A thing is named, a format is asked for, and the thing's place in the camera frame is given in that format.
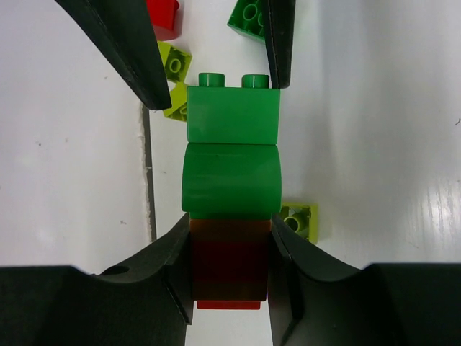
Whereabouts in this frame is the white raised front panel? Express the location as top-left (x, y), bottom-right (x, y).
top-left (1, 1), bottom-right (150, 273)

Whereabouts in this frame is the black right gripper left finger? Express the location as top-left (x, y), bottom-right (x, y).
top-left (1, 216), bottom-right (193, 345)

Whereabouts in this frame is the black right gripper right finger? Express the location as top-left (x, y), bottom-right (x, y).
top-left (268, 217), bottom-right (460, 345)

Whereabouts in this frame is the dark green 2x2 lego brick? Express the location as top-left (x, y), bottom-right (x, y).
top-left (187, 73), bottom-right (280, 145)
top-left (227, 0), bottom-right (264, 43)

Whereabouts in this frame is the dark green curved lego brick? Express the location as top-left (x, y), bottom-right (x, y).
top-left (182, 143), bottom-right (282, 219)

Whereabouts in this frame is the red curved lego brick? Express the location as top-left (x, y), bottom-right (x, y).
top-left (146, 0), bottom-right (179, 41)

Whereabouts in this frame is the red orange lego stack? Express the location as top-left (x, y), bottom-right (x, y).
top-left (189, 218), bottom-right (272, 310)

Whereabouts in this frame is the lime 2x2 lego brick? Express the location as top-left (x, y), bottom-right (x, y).
top-left (280, 202), bottom-right (319, 244)

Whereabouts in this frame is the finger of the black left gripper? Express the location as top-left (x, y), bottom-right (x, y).
top-left (261, 0), bottom-right (296, 89)
top-left (57, 0), bottom-right (171, 110)

